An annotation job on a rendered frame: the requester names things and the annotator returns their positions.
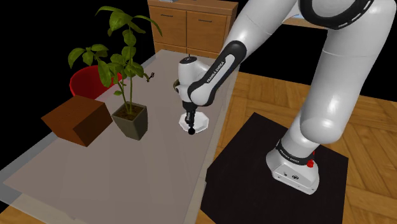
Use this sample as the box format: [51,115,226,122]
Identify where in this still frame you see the white octagonal plate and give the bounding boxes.
[178,112,209,134]

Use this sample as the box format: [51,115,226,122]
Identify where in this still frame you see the green plant in grey pot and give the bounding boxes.
[67,6,164,141]

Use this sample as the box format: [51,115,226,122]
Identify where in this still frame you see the wooden cabinet with two doors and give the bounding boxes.
[146,0,239,60]

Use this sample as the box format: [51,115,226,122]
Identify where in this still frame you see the black robot stand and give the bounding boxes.
[200,112,349,224]

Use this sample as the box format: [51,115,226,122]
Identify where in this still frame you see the red round tub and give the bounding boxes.
[69,65,123,101]

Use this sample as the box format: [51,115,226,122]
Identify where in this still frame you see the brown box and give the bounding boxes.
[41,94,114,148]

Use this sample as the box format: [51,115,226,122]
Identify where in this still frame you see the light wooden table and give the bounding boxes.
[281,12,328,31]

